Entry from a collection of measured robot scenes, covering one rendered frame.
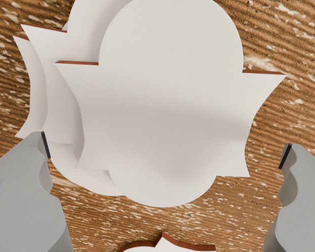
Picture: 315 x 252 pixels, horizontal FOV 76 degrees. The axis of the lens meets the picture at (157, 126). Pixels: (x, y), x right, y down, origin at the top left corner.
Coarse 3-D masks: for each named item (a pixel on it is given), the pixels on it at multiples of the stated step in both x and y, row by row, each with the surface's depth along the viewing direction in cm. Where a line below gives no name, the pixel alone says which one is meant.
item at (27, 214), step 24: (24, 144) 9; (0, 168) 8; (24, 168) 8; (0, 192) 7; (24, 192) 7; (48, 192) 9; (0, 216) 6; (24, 216) 6; (48, 216) 6; (0, 240) 5; (24, 240) 5; (48, 240) 5
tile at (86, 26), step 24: (96, 0) 10; (120, 0) 10; (24, 24) 10; (72, 24) 10; (96, 24) 10; (48, 48) 11; (72, 48) 11; (96, 48) 11; (48, 72) 11; (48, 96) 12; (72, 96) 12; (48, 120) 13; (72, 120) 13; (72, 144) 14
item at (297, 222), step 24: (288, 144) 10; (288, 168) 10; (312, 168) 9; (288, 192) 8; (312, 192) 7; (288, 216) 6; (312, 216) 7; (264, 240) 7; (288, 240) 6; (312, 240) 6
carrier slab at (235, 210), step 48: (0, 0) 13; (48, 0) 13; (240, 0) 12; (288, 0) 12; (0, 48) 14; (288, 48) 14; (0, 96) 16; (288, 96) 15; (0, 144) 18; (240, 192) 20; (96, 240) 25; (192, 240) 24; (240, 240) 24
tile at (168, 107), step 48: (144, 0) 9; (192, 0) 9; (144, 48) 10; (192, 48) 10; (240, 48) 10; (96, 96) 11; (144, 96) 11; (192, 96) 11; (240, 96) 11; (96, 144) 13; (144, 144) 13; (192, 144) 12; (240, 144) 12; (144, 192) 15; (192, 192) 15
